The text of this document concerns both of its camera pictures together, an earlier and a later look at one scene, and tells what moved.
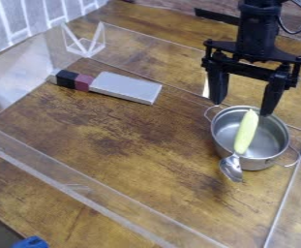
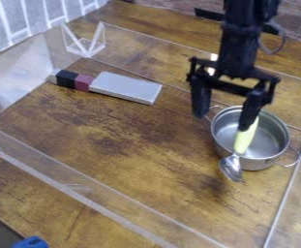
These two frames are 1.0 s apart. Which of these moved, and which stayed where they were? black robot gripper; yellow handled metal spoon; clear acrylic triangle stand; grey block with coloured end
Moved: black robot gripper
Stayed: clear acrylic triangle stand; yellow handled metal spoon; grey block with coloured end
